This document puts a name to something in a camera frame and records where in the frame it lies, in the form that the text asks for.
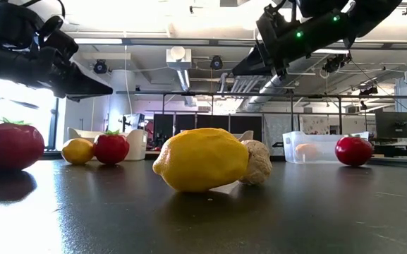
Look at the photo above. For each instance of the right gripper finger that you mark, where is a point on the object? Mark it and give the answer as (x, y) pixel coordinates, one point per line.
(256, 58)
(259, 70)

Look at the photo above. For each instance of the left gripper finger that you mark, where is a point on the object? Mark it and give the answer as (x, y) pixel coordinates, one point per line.
(79, 91)
(86, 77)

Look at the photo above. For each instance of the yellow toy lemon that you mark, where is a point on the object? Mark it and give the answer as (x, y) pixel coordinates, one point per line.
(307, 152)
(199, 160)
(77, 151)

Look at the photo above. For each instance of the red toy tomato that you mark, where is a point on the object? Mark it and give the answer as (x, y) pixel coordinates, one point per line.
(111, 150)
(353, 151)
(9, 146)

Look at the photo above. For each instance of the black round ceiling device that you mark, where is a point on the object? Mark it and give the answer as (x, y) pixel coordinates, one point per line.
(100, 67)
(216, 63)

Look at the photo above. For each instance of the black track spotlight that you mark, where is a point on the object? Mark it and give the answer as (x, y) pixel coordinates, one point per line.
(367, 91)
(333, 64)

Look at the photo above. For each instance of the black metal pipe rack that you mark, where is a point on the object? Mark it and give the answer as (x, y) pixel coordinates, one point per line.
(316, 96)

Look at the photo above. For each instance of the white plastic basket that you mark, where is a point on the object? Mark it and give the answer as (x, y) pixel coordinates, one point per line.
(247, 135)
(138, 144)

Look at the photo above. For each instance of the black partition panels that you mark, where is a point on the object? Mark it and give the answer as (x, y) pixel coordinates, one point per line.
(217, 123)

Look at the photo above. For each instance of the white ceiling box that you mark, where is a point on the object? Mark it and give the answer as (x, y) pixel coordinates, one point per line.
(178, 58)

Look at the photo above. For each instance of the beige ginger root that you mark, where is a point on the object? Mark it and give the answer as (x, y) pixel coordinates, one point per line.
(259, 162)

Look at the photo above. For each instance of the clear plastic basket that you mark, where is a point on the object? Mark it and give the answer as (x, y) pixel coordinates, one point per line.
(330, 155)

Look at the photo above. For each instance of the black computer monitor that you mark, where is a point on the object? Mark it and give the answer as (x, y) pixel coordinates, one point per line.
(396, 125)

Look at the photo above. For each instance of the silver ventilation duct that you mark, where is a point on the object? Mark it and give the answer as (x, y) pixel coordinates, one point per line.
(270, 88)

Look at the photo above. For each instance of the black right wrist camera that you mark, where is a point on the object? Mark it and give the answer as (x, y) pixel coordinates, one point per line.
(272, 24)

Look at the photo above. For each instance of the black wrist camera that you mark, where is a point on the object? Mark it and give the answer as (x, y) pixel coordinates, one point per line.
(272, 24)
(12, 24)

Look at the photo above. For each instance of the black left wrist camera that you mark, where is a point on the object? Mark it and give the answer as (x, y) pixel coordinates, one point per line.
(12, 24)

